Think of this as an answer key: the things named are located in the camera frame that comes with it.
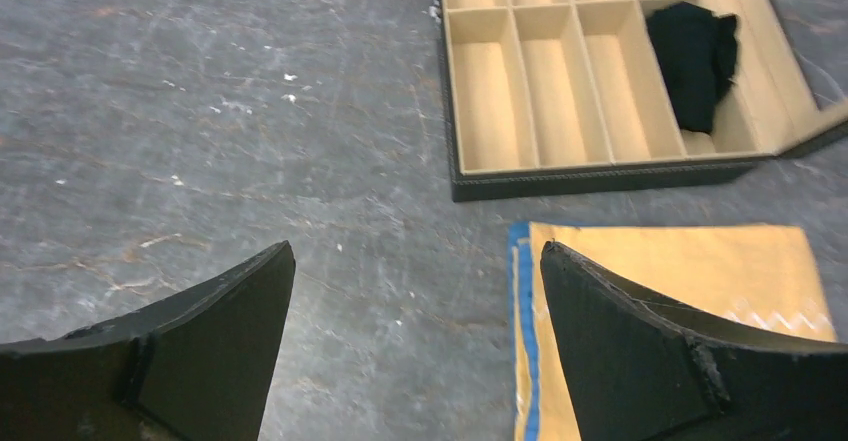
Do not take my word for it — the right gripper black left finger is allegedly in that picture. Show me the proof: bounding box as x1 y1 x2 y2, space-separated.
1 241 296 440

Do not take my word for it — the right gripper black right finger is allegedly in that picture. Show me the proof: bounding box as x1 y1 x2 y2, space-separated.
540 241 847 440

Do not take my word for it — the black compartment box glass lid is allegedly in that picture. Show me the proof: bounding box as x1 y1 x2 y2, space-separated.
436 0 847 202

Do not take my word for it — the black underwear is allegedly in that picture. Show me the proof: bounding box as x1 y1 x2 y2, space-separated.
646 2 740 134

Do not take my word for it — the tan cloth mat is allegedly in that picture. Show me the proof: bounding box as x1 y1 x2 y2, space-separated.
507 222 837 440

